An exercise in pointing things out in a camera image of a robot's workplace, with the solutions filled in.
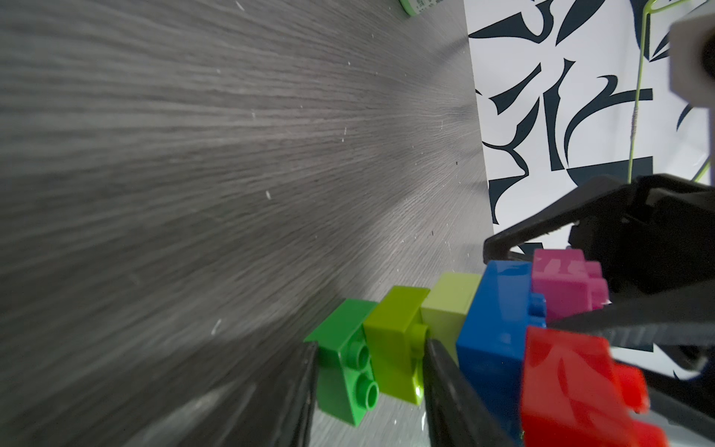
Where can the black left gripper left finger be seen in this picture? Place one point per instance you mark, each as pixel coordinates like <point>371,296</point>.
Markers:
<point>274,407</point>

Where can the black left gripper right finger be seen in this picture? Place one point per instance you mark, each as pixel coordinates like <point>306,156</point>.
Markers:
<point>455,413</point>

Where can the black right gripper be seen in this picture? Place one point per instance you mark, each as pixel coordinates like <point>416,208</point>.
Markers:
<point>655,243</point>

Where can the blue lego brick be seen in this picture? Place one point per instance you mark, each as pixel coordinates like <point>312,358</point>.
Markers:
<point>491,345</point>

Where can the green lego brick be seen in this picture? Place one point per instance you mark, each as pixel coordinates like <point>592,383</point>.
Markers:
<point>347,389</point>

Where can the pink lego brick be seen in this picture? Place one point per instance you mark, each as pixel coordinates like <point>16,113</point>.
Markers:
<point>570,284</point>

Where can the lime lego brick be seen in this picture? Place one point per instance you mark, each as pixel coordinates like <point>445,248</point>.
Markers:
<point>407,317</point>

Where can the red lego brick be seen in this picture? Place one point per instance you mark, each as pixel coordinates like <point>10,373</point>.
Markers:
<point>574,394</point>

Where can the green lidded jar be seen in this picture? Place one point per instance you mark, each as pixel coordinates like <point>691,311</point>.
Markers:
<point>416,7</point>

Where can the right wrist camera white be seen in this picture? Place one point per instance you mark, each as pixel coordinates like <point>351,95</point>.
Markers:
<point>689,36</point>

